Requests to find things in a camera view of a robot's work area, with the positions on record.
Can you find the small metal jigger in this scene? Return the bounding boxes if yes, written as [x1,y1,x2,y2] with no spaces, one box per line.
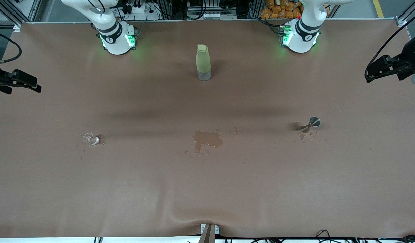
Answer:
[300,116,321,134]

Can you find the clear glass beaker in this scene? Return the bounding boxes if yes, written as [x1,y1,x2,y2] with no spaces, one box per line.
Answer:
[83,132,100,146]

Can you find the orange snack bags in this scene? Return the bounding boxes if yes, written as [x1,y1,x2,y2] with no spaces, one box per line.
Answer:
[260,0,303,19]

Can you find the white power strip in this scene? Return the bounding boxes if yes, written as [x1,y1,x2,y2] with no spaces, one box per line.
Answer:
[121,0,161,21]

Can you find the green bottle with clear base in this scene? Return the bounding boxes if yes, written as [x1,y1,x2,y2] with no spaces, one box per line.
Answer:
[196,44,212,81]

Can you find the large spilled liquid puddle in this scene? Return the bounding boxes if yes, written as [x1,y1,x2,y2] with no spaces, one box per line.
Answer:
[193,130,224,154]

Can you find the brown table mat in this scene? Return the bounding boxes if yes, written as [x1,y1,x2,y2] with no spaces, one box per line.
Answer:
[0,19,415,239]

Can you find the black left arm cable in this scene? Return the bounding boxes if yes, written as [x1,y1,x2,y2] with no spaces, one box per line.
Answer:
[365,11,415,80]

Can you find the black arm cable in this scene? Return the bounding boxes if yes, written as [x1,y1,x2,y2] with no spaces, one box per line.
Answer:
[0,29,23,65]
[365,11,415,80]

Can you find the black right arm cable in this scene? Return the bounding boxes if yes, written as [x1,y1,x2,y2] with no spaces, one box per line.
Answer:
[0,29,23,65]

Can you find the metal table edge bracket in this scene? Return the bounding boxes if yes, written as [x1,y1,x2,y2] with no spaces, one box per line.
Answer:
[200,223,220,243]

